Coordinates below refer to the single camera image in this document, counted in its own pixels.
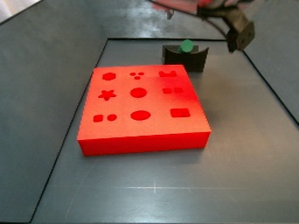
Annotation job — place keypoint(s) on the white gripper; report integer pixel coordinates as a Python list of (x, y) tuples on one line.
[(202, 6)]

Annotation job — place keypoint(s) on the green cylinder peg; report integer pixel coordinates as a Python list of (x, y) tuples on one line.
[(186, 46)]

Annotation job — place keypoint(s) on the black curved cradle holder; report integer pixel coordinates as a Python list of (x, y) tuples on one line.
[(192, 60)]

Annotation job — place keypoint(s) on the red shape sorter box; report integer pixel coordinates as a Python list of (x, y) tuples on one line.
[(142, 109)]

